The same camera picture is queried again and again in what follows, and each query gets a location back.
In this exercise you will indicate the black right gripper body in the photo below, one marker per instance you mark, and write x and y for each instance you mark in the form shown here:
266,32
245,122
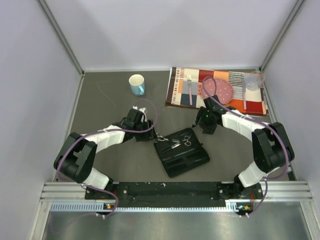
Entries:
206,122

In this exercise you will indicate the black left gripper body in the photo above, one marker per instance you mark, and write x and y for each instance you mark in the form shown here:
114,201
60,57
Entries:
141,136

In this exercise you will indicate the silver thinning scissors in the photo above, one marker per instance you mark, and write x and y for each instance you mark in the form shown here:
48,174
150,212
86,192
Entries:
160,138

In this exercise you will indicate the silver straight scissors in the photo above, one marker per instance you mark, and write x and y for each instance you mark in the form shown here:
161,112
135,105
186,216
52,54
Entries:
185,141

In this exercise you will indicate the black zip tool case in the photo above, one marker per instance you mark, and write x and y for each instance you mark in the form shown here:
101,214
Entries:
184,163

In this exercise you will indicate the long black barber comb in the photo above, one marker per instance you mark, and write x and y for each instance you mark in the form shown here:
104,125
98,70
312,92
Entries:
179,154

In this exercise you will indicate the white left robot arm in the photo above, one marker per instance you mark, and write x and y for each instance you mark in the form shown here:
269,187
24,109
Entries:
76,158

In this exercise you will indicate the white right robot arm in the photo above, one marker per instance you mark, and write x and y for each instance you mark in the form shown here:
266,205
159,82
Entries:
271,146

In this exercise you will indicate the pink polka dot plate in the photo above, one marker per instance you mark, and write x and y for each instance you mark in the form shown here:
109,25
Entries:
217,87

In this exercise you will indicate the blue ceramic mug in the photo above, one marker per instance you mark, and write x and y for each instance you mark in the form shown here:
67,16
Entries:
137,84

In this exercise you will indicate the colourful patterned placemat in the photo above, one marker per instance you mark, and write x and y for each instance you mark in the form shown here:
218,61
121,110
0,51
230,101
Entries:
177,92

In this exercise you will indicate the clear plastic cup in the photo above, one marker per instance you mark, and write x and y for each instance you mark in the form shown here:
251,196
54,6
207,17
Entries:
254,80

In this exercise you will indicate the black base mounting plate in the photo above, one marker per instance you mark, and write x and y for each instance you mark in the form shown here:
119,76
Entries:
181,194

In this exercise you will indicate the pink handled fork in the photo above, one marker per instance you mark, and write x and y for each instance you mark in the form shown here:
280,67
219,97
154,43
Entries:
189,82

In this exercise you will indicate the pink handled knife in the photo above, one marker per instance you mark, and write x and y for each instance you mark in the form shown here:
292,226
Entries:
244,94

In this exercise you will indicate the grey slotted cable duct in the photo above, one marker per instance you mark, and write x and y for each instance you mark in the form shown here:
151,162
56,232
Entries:
102,207

